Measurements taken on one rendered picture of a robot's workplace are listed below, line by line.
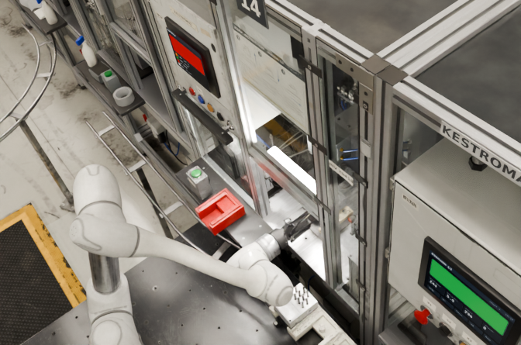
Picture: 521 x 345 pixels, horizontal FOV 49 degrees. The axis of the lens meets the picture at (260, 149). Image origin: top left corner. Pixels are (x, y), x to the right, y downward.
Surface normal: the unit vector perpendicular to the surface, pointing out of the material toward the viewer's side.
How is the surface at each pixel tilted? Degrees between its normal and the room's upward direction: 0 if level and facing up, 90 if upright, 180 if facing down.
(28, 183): 0
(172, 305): 0
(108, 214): 40
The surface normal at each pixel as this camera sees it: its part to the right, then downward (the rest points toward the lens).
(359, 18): -0.13, -0.66
